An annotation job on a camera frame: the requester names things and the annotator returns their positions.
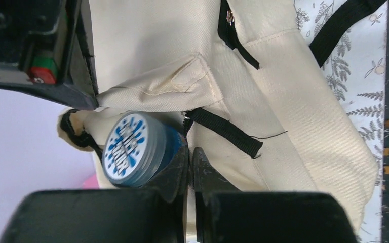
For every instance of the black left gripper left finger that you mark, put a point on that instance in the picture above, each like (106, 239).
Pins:
(154, 212)

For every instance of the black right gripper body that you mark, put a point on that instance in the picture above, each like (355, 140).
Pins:
(35, 45)

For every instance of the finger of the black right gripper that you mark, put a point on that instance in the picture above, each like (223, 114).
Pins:
(80, 76)

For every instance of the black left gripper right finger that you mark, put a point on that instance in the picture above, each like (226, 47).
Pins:
(226, 214)

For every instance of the beige canvas backpack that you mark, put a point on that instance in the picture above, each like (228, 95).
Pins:
(256, 99)

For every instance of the pink plastic cone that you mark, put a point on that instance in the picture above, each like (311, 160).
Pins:
(91, 183)

